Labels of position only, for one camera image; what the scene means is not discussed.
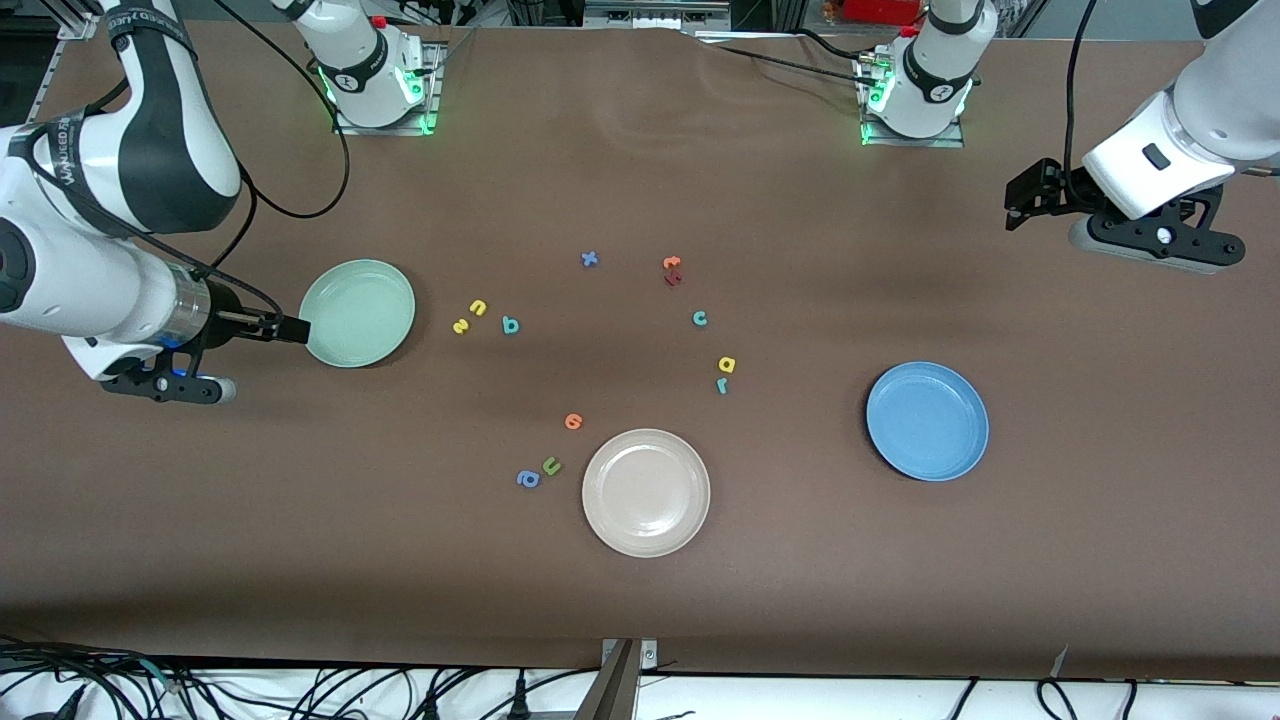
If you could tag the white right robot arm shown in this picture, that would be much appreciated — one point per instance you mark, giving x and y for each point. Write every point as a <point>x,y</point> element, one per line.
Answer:
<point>150,130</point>

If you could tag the beige plate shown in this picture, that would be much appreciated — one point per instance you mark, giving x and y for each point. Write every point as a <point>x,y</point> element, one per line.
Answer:
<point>646,492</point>

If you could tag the aluminium frame rail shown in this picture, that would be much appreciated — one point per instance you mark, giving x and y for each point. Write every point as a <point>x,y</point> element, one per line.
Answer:
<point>80,25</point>

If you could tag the aluminium profile bar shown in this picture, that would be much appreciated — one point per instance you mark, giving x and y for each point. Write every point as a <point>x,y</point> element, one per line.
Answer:
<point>612,690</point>

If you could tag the red box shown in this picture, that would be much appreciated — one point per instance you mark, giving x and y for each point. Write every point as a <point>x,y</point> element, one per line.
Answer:
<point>880,10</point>

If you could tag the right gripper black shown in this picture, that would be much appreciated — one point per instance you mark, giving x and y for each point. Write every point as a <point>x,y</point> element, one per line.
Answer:
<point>224,316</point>

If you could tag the white paper scrap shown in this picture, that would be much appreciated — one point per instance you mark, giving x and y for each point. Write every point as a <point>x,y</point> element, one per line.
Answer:
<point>1059,660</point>

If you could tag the grey box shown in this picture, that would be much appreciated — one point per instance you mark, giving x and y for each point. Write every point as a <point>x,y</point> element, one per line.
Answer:
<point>650,12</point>

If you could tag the brown table cover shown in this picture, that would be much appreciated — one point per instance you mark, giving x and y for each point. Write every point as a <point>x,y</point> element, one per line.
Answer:
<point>800,580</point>

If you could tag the blue foam letter a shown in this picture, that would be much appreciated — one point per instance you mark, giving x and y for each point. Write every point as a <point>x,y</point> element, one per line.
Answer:
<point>528,480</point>

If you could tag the light green plate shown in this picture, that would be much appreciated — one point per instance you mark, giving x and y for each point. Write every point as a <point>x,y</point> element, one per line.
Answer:
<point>360,310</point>

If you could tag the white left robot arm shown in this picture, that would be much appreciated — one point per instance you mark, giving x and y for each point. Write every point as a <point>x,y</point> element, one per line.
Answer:
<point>1200,110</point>

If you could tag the small metal bracket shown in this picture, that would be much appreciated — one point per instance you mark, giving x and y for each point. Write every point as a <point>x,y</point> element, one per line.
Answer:
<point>648,655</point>

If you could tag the blue plate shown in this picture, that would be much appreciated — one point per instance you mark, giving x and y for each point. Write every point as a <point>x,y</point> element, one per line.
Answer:
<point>927,421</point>

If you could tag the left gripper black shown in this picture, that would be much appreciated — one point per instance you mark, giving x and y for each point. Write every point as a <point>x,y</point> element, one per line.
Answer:
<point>1066,189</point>

